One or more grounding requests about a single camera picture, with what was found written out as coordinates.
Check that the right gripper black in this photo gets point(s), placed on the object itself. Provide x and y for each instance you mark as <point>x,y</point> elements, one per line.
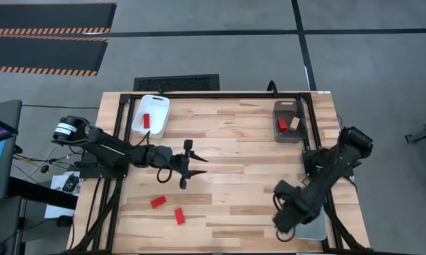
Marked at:
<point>298,209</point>

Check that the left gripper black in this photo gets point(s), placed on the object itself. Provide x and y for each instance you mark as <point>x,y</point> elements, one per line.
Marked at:
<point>161,156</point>

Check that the red rectangular block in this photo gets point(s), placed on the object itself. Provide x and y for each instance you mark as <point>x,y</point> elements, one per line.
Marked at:
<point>158,202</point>
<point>146,121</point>
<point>282,125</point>
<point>179,216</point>

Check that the light wooden block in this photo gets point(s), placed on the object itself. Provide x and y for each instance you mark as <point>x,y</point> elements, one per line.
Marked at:
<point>294,124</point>

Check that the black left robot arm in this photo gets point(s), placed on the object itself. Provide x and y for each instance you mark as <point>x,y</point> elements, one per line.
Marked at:
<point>107,147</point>

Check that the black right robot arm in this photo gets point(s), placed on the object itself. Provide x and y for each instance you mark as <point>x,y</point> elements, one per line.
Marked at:
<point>328,173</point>

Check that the grey flat pad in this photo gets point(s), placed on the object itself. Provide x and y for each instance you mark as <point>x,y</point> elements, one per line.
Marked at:
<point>313,230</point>

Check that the white plastic bin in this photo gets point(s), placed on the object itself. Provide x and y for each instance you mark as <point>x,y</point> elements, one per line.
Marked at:
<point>158,118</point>

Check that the grey plastic bin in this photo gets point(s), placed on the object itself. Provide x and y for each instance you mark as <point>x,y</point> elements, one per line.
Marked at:
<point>285,136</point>

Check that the black floor vent grille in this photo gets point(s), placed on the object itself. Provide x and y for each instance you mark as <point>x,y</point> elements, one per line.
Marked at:
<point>176,83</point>

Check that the black handheld controller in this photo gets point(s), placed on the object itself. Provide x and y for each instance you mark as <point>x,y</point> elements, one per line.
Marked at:
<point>70,183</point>

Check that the black power adapter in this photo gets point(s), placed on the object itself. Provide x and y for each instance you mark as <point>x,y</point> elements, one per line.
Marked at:
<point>63,221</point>

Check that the grey stand base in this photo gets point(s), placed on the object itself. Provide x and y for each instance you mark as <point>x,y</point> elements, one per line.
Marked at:
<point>423,136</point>

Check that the white paper sheet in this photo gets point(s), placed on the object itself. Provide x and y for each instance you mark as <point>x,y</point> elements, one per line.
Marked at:
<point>55,209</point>

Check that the black computer mouse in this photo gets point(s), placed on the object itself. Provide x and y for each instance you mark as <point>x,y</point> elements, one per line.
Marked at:
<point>44,168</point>

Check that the black hazard-striped floor mat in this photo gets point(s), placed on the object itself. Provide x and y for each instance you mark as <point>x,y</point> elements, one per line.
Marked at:
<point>50,16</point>
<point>43,53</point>

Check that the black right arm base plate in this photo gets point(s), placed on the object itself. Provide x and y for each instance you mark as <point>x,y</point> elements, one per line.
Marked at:
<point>313,159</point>

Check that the black aluminium table frame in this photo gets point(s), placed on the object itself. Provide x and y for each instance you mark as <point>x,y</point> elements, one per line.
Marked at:
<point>216,95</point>

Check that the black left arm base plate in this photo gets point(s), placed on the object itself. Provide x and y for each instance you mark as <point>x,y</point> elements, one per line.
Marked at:
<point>92,171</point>

